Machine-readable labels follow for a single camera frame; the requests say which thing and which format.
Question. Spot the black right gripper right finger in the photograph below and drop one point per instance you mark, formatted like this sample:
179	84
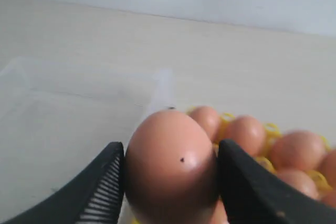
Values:
251	194

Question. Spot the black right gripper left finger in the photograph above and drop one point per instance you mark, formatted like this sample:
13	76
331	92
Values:
95	195

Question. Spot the brown egg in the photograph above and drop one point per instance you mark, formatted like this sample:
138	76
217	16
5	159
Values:
303	150
327	167
170	170
300	181
248	133
208	119
329	199

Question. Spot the yellow plastic egg tray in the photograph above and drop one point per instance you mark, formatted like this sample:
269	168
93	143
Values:
272	132

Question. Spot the clear plastic container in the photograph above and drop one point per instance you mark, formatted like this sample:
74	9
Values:
56	117

